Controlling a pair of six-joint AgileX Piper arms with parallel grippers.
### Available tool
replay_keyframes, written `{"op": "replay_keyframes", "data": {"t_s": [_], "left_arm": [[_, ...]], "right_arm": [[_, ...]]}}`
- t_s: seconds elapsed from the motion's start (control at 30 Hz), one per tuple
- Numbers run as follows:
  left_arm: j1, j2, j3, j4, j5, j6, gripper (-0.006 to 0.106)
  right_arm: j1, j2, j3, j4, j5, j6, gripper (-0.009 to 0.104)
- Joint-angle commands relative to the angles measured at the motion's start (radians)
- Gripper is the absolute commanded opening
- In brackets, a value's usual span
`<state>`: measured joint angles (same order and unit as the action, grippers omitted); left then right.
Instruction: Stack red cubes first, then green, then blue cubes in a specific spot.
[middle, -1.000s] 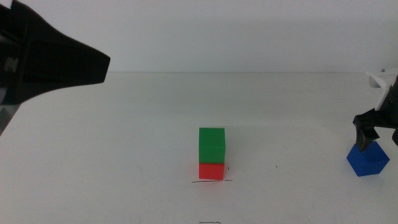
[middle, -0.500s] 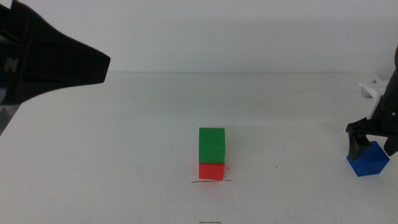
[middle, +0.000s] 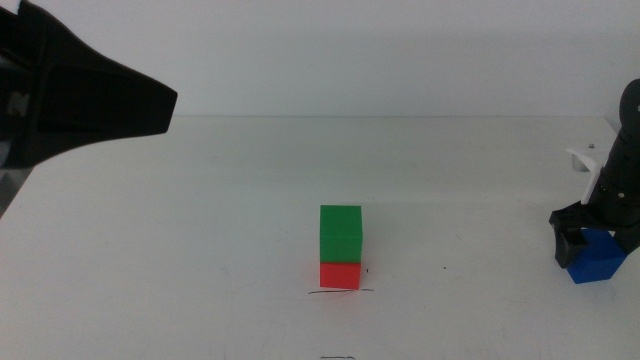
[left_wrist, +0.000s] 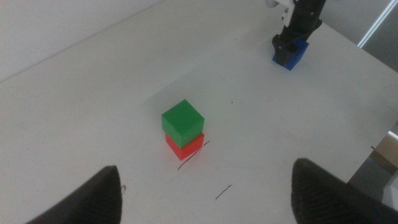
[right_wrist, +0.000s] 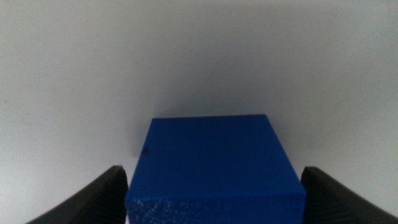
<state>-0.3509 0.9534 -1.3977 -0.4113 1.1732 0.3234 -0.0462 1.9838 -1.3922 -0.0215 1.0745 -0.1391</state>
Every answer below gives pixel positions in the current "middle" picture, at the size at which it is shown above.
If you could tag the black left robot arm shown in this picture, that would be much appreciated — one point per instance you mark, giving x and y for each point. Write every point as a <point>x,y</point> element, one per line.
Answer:
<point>90,105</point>

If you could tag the green cube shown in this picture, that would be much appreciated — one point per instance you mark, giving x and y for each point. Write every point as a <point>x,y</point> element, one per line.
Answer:
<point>341,232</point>

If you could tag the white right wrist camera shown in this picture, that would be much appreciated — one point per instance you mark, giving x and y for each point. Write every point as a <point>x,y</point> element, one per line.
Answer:
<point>585,159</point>

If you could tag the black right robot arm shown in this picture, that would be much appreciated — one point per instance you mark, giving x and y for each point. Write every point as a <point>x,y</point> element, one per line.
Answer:
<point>630,115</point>

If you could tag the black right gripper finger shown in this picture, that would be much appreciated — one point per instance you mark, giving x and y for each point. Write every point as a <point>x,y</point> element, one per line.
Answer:
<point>570,245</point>
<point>631,244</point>

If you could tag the blue cube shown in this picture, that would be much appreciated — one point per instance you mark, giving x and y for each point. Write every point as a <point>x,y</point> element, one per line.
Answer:
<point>600,262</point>

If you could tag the red cube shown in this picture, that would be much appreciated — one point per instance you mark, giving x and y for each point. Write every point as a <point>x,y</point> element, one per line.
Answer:
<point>340,276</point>

